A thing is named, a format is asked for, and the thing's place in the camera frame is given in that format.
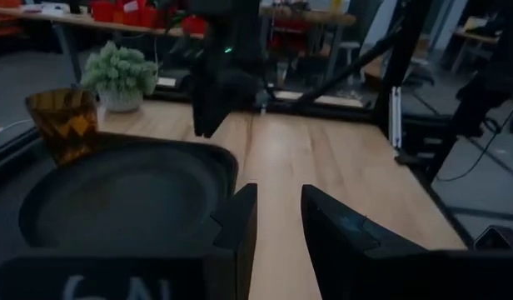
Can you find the red storage boxes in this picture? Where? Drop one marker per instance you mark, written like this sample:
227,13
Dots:
131,12

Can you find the white stool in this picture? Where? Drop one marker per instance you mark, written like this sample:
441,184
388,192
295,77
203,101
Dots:
349,54

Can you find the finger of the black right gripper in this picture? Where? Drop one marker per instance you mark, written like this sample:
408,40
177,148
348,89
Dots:
206,121

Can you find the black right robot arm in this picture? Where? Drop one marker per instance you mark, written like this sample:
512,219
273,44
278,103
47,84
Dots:
235,25

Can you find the silver frame bracket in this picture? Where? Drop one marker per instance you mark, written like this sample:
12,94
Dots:
396,116

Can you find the green potted plant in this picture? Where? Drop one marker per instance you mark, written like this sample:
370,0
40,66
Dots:
119,75

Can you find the amber faceted glass cup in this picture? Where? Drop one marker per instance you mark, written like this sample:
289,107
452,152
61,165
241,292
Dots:
65,125

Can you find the black round plate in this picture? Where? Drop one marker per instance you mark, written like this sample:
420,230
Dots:
123,200

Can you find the black aluminium frame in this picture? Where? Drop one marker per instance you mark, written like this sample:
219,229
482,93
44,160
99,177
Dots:
400,62

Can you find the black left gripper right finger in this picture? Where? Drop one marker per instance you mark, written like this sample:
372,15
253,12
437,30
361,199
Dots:
340,241

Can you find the wooden workbench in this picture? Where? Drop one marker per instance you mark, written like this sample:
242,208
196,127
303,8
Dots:
73,21

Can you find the black rectangular tray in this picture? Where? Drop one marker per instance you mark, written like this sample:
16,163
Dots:
177,146

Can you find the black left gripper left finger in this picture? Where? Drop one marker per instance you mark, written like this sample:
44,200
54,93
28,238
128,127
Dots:
237,233

